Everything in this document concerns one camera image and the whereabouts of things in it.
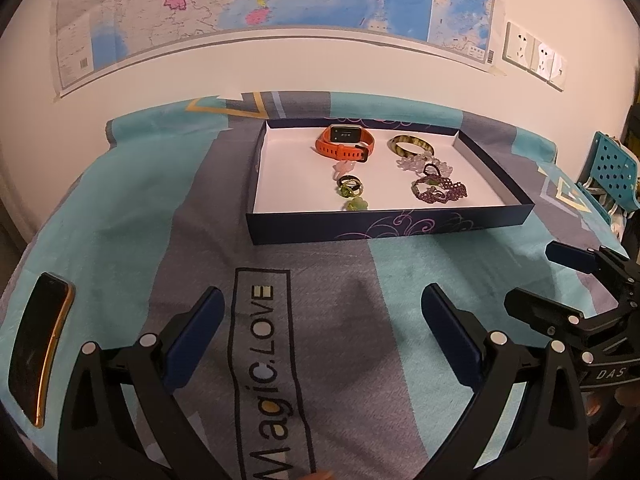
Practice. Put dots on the green flower charm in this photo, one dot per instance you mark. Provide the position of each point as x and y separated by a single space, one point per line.
356 205

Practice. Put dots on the teal and grey printed blanket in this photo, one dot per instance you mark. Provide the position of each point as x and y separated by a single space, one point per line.
125 210

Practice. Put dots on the person's right hand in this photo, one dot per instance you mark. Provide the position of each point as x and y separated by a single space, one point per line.
627 400

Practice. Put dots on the black smartphone with gold case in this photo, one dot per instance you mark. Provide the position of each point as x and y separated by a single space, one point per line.
35 350

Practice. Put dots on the pink pendant charm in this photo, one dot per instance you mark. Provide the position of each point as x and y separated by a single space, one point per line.
345 166

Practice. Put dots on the orange smart watch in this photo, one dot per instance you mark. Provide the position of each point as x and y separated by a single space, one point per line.
330 149

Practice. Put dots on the white wall socket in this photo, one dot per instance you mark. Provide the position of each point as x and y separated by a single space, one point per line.
543 59
517 45

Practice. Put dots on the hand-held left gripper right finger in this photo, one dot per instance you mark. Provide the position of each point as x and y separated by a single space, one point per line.
452 340

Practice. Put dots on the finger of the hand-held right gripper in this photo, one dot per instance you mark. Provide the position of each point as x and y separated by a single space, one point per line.
530 305
570 256

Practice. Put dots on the mottled green bangle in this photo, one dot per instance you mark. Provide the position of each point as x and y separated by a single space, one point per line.
407 149

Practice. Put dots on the dark blue shallow box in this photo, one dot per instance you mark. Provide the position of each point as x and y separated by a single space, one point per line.
295 175

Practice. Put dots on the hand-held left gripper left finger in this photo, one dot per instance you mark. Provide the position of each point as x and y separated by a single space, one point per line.
195 340

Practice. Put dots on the blue perforated plastic chair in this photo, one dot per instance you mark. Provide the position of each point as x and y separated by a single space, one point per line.
617 170

